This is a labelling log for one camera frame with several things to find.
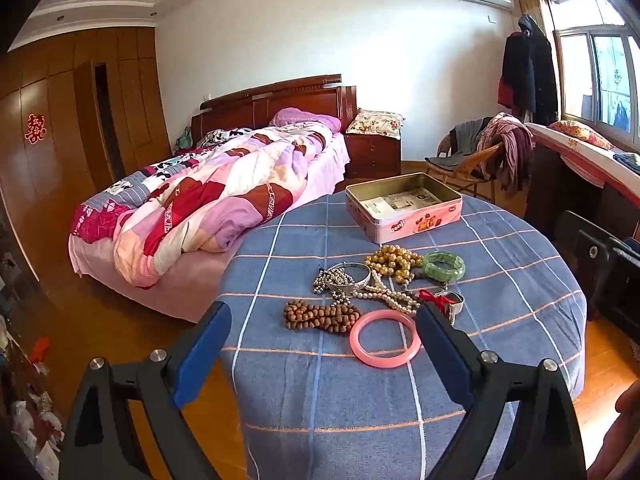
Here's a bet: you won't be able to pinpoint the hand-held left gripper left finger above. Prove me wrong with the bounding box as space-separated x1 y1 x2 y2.
59 301 233 480

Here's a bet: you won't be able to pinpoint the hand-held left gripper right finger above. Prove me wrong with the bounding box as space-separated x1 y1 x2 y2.
415 302 588 480

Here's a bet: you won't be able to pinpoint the silver ring with red ribbon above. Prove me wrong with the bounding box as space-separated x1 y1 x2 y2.
419 289 466 326

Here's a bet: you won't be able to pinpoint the green jade bead bracelet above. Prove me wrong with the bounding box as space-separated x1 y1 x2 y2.
422 252 467 281

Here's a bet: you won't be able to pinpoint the pink jade bangle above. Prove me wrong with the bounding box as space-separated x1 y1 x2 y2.
349 310 418 368

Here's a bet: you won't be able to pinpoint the silver bangle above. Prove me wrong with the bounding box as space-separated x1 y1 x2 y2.
326 261 373 297

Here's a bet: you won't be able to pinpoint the brown wooden bead bracelet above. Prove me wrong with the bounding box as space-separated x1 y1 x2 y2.
283 300 362 335

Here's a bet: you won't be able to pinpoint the pink metal tin box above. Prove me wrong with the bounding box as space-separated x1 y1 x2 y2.
345 172 463 245

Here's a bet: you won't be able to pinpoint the person's right forearm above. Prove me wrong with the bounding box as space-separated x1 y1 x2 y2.
587 380 640 480

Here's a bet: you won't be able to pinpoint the blue plaid tablecloth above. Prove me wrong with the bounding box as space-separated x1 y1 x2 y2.
217 189 588 480

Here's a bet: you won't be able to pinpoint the dark wooden desk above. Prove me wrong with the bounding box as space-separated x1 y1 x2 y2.
522 122 640 241

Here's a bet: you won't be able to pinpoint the red floral cushion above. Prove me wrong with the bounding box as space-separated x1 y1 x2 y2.
547 120 615 151

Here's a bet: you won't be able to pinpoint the pink striped garment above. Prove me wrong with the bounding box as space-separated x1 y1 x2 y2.
477 112 535 198

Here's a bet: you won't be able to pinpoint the pink patchwork quilt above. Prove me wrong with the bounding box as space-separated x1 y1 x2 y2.
70 125 346 288

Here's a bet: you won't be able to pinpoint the rattan chair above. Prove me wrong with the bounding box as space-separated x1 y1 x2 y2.
425 120 506 201

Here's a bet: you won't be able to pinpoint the cluttered shelf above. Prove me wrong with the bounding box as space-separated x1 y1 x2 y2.
0 230 66 480

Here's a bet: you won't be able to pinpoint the black white patterned blanket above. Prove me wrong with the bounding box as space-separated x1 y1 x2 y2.
107 127 251 201

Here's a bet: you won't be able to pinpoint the grey garment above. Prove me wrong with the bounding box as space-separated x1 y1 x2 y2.
427 119 493 168

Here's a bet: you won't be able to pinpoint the window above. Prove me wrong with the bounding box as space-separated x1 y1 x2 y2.
542 0 640 153

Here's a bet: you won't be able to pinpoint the wooden nightstand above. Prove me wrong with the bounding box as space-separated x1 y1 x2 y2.
344 132 402 181

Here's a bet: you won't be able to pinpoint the dark hanging coats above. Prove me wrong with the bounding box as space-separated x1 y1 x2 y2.
497 14 559 126

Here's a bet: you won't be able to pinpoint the wooden wardrobe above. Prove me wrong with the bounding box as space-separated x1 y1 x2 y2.
0 25 173 281

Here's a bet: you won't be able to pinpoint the floral pillow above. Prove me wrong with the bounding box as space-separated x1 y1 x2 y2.
345 109 406 141

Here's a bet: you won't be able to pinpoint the pink pillow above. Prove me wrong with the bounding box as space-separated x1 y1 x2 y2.
270 107 342 133

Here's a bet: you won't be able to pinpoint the wooden bed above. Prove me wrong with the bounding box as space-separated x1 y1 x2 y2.
67 74 358 325

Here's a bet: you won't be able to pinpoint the red paper decoration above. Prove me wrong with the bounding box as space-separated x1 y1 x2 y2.
25 113 48 145

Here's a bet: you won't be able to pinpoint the white pearl necklace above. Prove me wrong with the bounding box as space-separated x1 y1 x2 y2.
356 270 421 316

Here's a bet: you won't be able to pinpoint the gold bead necklace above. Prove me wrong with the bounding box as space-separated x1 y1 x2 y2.
365 244 425 286

